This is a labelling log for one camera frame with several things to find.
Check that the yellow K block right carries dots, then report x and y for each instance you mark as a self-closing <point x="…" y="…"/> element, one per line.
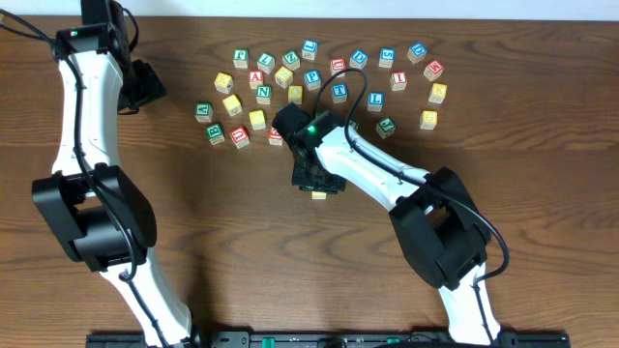
<point x="437" y="93"/>

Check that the blue l block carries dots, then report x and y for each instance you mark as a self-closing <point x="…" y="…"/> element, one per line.
<point x="309" y="50"/>
<point x="375" y="101"/>

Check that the green V block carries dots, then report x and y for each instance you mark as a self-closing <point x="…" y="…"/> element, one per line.
<point x="203" y="112"/>

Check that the yellow K block left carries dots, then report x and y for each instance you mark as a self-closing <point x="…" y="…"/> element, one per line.
<point x="223" y="83"/>

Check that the green J block top left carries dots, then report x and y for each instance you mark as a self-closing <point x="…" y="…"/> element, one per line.
<point x="241" y="58"/>

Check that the blue D block left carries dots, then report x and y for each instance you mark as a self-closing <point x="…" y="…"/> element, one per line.
<point x="358" y="59"/>

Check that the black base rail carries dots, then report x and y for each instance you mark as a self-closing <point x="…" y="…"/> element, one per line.
<point x="358" y="340"/>

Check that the blue d block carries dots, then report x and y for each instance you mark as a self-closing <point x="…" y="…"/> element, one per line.
<point x="416" y="53"/>
<point x="358" y="59"/>

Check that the yellow G block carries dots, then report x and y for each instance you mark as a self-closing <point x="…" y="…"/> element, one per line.
<point x="428" y="120"/>

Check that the green N block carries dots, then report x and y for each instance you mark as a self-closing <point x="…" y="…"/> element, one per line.
<point x="264" y="94"/>

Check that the red A block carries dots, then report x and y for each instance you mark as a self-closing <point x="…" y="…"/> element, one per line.
<point x="255" y="78"/>

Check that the green Z block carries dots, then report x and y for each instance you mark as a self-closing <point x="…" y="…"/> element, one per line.
<point x="291" y="60"/>

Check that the red I block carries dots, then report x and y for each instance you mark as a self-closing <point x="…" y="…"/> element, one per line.
<point x="398" y="81"/>

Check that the red U block lower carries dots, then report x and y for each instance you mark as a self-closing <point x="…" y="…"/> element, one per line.
<point x="240" y="137"/>

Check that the yellow s block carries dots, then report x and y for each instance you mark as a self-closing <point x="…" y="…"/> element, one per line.
<point x="284" y="77"/>
<point x="232" y="105"/>

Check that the blue D block right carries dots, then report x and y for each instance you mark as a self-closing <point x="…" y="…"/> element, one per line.
<point x="416" y="53"/>

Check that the yellow o block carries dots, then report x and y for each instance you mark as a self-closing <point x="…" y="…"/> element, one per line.
<point x="295" y="94"/>
<point x="258" y="120"/>

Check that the green 7 block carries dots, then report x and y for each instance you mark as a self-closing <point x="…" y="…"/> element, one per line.
<point x="266" y="62"/>

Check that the blue L block top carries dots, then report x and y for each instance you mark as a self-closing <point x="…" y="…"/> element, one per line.
<point x="309" y="50"/>

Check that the yellow S block upper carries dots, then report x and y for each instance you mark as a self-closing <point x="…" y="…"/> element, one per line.
<point x="284" y="77"/>

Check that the blue 5 block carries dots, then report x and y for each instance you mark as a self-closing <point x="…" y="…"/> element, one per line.
<point x="386" y="57"/>

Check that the green J block right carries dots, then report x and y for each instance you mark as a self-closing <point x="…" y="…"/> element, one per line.
<point x="385" y="127"/>

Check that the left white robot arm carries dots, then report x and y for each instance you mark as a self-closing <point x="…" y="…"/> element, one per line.
<point x="92" y="207"/>

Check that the yellow S block lower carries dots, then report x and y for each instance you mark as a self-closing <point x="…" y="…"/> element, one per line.
<point x="232" y="105"/>

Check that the green j block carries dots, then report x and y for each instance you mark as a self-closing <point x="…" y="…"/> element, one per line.
<point x="385" y="127"/>
<point x="241" y="58"/>

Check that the red M block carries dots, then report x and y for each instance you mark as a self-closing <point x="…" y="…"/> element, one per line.
<point x="433" y="70"/>

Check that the green B block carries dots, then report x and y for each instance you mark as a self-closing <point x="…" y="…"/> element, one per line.
<point x="215" y="133"/>

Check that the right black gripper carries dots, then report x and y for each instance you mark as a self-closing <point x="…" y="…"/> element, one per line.
<point x="317" y="180"/>

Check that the blue T block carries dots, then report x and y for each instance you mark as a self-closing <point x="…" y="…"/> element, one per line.
<point x="339" y="93"/>

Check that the yellow C block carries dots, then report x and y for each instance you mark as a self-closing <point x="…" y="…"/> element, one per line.
<point x="318" y="195"/>

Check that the blue P block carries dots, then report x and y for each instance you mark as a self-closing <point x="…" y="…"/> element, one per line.
<point x="313" y="80"/>

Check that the blue L block lower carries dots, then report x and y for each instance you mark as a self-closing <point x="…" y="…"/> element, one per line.
<point x="375" y="101"/>

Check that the yellow k block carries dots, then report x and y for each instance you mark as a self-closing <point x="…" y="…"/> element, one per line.
<point x="437" y="93"/>
<point x="223" y="83"/>

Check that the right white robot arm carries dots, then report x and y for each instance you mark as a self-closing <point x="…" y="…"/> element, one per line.
<point x="442" y="235"/>

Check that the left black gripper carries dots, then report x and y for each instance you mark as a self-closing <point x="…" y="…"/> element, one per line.
<point x="146" y="88"/>

